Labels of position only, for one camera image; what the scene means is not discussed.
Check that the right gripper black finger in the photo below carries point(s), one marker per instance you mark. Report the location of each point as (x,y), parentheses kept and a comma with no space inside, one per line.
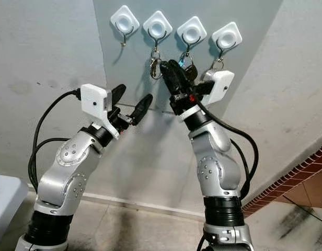
(203,88)
(174,78)

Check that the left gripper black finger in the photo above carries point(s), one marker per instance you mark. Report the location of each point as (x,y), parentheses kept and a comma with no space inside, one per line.
(141,109)
(118,94)

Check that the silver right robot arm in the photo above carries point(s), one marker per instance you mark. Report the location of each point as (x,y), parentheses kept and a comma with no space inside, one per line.
(216,167)

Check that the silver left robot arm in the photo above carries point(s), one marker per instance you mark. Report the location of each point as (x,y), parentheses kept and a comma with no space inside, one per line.
(64,178)

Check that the keys with brass clasp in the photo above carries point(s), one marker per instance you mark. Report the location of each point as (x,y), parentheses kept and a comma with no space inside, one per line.
(153,68)

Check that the dark key with teal tag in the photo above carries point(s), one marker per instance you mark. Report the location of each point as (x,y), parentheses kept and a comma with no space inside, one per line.
(190,72)

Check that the white plastic table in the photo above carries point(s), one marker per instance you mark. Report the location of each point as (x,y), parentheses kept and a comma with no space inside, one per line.
(7,204)

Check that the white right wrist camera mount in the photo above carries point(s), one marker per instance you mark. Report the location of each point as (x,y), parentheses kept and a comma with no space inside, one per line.
(221,86)

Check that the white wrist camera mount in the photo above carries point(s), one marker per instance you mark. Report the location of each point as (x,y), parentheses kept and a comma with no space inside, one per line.
(221,86)
(95,102)

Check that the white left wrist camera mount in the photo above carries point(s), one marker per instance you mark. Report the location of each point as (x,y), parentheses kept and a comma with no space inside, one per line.
(95,102)

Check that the white square wall hook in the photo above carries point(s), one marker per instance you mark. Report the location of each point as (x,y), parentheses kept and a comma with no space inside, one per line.
(124,20)
(227,35)
(157,24)
(192,30)

